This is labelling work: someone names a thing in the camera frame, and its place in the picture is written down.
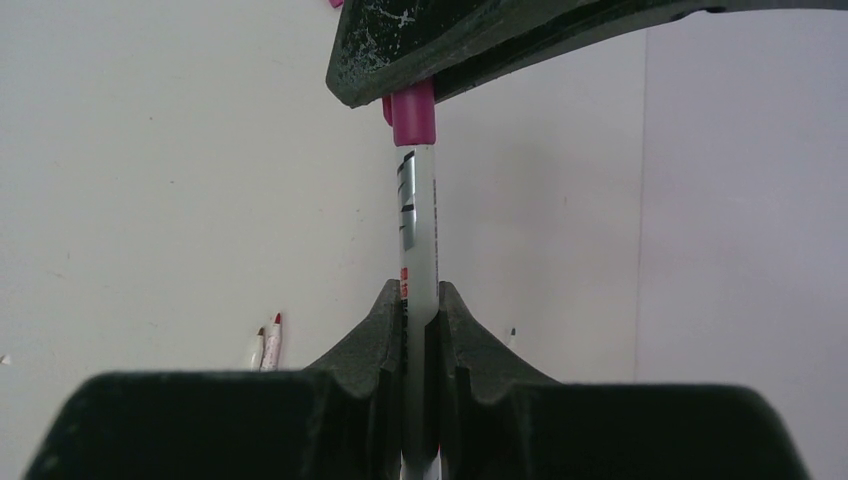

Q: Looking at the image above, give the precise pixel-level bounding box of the white red marker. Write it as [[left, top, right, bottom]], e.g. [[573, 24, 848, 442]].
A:
[[260, 312, 282, 371]]

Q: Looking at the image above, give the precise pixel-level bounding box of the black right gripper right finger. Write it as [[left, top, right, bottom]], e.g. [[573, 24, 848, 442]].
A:
[[434, 282, 809, 479]]

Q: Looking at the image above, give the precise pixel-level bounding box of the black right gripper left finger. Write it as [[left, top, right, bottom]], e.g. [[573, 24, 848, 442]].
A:
[[26, 280, 402, 479]]

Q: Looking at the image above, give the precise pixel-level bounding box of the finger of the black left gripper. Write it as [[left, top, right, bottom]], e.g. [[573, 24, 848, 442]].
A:
[[434, 0, 847, 102], [326, 1, 729, 108]]

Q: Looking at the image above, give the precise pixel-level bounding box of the white yellow marker pen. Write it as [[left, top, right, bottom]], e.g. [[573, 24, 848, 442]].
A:
[[245, 327, 265, 371]]

